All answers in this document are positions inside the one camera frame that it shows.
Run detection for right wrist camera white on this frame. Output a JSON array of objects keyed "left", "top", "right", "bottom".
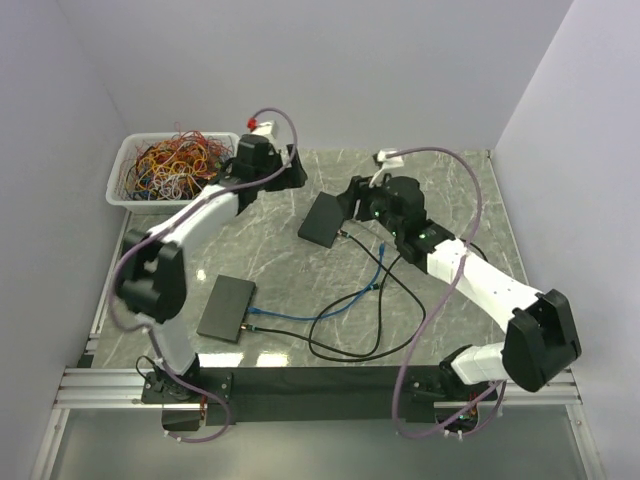
[{"left": 369, "top": 149, "right": 404, "bottom": 188}]

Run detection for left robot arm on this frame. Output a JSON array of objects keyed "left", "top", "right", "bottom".
[{"left": 108, "top": 132, "right": 307, "bottom": 402}]

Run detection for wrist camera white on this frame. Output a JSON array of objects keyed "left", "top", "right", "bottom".
[
  {"left": 369, "top": 149, "right": 404, "bottom": 188},
  {"left": 247, "top": 117, "right": 279, "bottom": 145}
]

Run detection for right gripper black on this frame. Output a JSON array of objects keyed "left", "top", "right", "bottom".
[{"left": 334, "top": 172, "right": 403, "bottom": 238}]

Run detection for tangled colourful wires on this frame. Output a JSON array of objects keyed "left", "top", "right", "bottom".
[{"left": 124, "top": 121, "right": 236, "bottom": 202}]

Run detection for black ethernet cable long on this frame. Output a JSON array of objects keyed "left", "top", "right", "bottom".
[{"left": 241, "top": 282, "right": 416, "bottom": 363}]

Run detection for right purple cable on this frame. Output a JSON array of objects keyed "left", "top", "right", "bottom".
[{"left": 392, "top": 146, "right": 506, "bottom": 440}]

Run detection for black network switch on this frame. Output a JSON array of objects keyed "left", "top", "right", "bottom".
[
  {"left": 297, "top": 192, "right": 344, "bottom": 248},
  {"left": 196, "top": 275, "right": 257, "bottom": 344}
]

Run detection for blue ethernet cable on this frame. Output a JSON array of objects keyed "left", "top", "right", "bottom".
[{"left": 247, "top": 242, "right": 387, "bottom": 321}]

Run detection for white plastic basket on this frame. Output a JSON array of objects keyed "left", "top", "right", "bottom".
[{"left": 106, "top": 130, "right": 239, "bottom": 214}]

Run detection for black ethernet cable short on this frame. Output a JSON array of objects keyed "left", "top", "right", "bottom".
[{"left": 337, "top": 227, "right": 401, "bottom": 356}]

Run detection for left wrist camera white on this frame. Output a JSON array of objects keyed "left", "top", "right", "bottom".
[{"left": 247, "top": 117, "right": 279, "bottom": 145}]

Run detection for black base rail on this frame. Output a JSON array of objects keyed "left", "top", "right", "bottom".
[{"left": 200, "top": 365, "right": 489, "bottom": 423}]

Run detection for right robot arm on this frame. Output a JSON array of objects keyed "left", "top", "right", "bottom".
[{"left": 337, "top": 176, "right": 582, "bottom": 399}]

